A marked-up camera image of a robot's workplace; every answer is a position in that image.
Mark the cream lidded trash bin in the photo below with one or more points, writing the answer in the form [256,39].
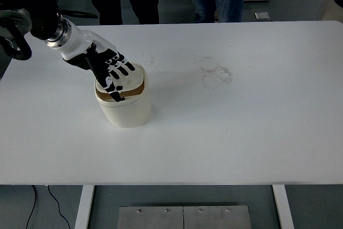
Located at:
[128,113]

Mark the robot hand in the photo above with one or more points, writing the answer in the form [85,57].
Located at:
[77,42]

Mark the grey metal plate with screws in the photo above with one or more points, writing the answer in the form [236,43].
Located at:
[150,219]
[217,219]

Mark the grey floor socket box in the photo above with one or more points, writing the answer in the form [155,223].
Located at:
[261,15]

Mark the white table leg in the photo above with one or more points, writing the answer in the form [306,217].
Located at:
[283,207]
[84,207]

